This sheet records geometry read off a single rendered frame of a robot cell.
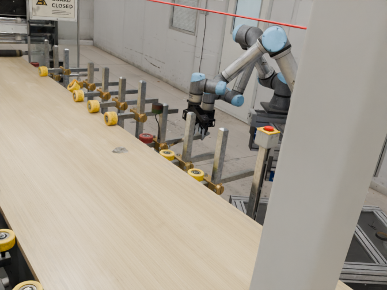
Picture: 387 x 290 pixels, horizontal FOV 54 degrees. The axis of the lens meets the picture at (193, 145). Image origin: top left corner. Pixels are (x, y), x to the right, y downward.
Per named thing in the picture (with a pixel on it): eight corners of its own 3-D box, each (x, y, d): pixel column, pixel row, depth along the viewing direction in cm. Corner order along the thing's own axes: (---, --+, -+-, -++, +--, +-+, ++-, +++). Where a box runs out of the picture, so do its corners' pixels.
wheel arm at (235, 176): (249, 174, 214) (250, 167, 213) (253, 176, 212) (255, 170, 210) (188, 190, 188) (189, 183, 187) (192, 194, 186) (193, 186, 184)
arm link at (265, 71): (275, 94, 265) (242, 36, 228) (260, 88, 276) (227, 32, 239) (286, 81, 266) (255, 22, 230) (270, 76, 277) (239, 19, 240)
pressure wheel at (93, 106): (96, 97, 249) (101, 106, 246) (93, 105, 255) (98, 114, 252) (87, 98, 246) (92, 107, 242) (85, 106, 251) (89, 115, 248)
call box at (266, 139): (264, 142, 165) (268, 125, 162) (277, 148, 160) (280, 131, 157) (253, 144, 161) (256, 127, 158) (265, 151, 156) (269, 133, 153)
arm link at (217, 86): (228, 79, 210) (208, 75, 211) (225, 83, 199) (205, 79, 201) (226, 92, 213) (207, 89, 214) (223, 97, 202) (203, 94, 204)
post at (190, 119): (182, 191, 217) (192, 110, 199) (186, 194, 214) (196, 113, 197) (177, 192, 215) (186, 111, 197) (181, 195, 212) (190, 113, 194)
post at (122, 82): (120, 142, 270) (124, 76, 252) (122, 144, 267) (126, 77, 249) (116, 143, 268) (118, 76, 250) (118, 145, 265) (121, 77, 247)
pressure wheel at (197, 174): (186, 187, 192) (188, 166, 188) (201, 189, 192) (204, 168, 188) (184, 194, 185) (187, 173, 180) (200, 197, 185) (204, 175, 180)
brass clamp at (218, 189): (207, 182, 200) (208, 173, 198) (224, 193, 190) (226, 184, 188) (198, 184, 196) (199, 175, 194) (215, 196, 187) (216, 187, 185)
